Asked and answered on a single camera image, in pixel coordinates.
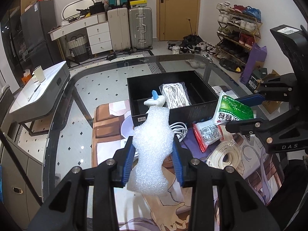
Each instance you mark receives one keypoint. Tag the dark refrigerator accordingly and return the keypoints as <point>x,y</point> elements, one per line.
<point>26,39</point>

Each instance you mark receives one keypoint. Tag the woven laundry basket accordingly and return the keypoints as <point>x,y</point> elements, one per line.
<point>78,48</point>

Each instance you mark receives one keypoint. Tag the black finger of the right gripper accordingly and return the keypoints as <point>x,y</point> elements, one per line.
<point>258,127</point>

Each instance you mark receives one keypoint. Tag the red white packet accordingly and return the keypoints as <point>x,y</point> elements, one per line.
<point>206,133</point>

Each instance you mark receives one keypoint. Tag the wooden shoe rack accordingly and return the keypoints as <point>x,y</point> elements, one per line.
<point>239,29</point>

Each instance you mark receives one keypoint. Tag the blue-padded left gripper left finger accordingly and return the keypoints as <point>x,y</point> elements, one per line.
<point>66,206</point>

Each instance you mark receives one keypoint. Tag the cardboard box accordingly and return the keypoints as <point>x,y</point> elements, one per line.
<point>271,102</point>

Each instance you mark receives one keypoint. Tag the purple bag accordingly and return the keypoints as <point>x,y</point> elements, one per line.
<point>257,54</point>

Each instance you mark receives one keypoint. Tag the anime printed desk mat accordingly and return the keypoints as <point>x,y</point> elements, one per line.
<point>112,127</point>

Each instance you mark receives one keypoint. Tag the black storage box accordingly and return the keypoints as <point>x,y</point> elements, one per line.
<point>188,97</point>

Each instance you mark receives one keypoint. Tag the white foam wrap sheet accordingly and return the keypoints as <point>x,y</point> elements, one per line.
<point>153,141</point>

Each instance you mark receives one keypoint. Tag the oval mirror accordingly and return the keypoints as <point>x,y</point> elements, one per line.
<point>73,9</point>

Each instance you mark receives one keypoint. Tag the green white snack packet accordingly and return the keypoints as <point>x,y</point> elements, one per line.
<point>229,109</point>

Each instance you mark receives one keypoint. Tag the white paper cup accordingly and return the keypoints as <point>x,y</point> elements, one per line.
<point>39,74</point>

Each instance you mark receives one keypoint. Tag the white blue plush toy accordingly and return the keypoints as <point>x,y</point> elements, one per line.
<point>155,100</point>

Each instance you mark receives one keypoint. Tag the beige suitcase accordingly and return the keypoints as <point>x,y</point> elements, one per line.
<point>119,29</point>

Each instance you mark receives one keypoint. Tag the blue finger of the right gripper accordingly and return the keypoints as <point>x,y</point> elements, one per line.
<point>252,100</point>

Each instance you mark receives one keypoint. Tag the grey white side cabinet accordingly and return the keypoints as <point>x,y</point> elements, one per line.
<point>39,99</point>

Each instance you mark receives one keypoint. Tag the silver suitcase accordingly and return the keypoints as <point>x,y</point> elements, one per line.
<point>140,22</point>

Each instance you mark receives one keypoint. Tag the white drawer desk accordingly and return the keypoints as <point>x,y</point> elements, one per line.
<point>94,28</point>

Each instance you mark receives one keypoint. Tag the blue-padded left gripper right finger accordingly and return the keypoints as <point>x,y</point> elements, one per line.
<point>239,206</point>

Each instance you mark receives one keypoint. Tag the wooden door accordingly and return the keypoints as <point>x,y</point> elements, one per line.
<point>177,19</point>

